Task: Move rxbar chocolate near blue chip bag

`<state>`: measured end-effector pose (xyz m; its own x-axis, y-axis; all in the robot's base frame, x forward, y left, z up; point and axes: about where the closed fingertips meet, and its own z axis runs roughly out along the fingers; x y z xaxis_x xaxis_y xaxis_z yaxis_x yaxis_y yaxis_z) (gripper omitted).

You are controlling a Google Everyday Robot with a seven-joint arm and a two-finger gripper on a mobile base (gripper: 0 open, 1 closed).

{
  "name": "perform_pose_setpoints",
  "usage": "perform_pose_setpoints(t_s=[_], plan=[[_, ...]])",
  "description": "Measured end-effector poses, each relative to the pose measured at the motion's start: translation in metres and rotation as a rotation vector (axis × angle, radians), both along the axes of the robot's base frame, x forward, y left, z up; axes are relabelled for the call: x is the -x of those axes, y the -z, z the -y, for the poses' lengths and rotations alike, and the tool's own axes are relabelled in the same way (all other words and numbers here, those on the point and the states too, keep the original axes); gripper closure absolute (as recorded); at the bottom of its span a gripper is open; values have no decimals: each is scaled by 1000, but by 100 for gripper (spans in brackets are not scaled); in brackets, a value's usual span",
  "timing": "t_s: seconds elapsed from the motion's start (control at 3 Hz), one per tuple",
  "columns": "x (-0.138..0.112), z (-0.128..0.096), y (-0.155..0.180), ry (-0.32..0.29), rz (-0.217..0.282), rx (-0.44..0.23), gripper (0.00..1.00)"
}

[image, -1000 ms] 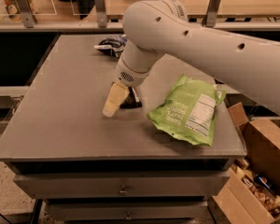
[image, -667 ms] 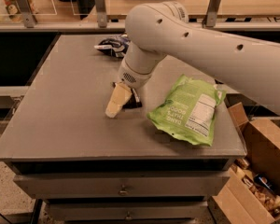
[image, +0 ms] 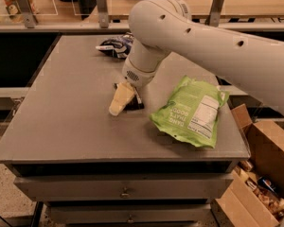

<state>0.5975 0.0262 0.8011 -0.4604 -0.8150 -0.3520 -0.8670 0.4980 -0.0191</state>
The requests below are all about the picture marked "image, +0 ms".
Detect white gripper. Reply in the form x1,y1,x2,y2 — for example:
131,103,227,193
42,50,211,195
109,58,156,116

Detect black rxbar chocolate bar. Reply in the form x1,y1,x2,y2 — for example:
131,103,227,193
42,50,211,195
124,86,144,111

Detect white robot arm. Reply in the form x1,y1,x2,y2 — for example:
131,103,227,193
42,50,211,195
122,0,284,115

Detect blue chip bag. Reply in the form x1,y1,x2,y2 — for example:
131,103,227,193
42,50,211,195
96,32,134,60

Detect green snack bag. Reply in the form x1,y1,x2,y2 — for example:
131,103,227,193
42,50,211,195
150,76,229,148

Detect lower grey drawer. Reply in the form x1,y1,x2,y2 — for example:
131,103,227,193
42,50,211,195
46,204,211,224

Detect grey drawer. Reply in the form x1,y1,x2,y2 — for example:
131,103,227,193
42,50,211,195
14,173,233,201
46,204,211,224

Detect upper grey drawer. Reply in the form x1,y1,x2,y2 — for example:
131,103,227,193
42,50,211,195
14,173,233,201

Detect cardboard box with snacks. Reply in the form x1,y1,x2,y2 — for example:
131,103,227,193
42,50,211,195
213,105,284,227

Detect middle metal bracket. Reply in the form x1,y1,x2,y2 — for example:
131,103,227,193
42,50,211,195
97,0,110,28

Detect metal bracket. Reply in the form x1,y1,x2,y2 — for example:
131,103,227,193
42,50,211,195
205,0,224,27
97,0,110,28
16,0,37,28

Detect right metal bracket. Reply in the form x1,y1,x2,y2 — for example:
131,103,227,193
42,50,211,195
205,0,224,27

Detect left metal bracket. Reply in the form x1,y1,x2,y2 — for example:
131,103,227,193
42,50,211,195
16,0,37,28

